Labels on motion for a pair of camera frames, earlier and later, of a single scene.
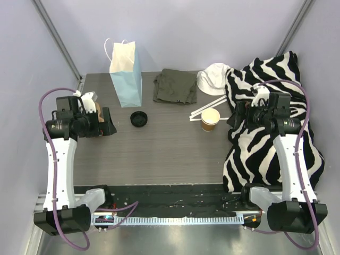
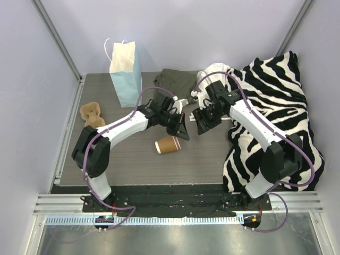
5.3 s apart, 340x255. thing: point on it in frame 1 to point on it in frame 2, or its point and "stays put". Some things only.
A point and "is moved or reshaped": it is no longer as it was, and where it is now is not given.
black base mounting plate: (191, 200) stays put
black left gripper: (100, 125) to (177, 124)
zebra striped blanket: (251, 158) stays put
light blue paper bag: (126, 73) stays put
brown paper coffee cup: (210, 117) is moved or reshaped
